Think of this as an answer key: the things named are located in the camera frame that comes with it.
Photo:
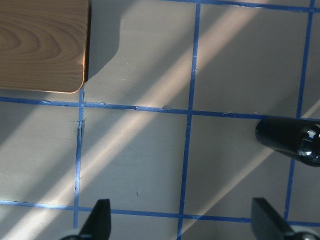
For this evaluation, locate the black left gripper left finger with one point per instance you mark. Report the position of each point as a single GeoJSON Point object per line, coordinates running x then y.
{"type": "Point", "coordinates": [98, 223]}

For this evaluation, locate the dark wine bottle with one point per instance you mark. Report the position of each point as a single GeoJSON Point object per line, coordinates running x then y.
{"type": "Point", "coordinates": [298, 139]}

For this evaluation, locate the wooden tray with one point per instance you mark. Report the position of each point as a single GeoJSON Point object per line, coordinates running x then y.
{"type": "Point", "coordinates": [43, 45]}

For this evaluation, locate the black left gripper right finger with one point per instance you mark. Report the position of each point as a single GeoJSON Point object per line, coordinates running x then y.
{"type": "Point", "coordinates": [267, 224]}

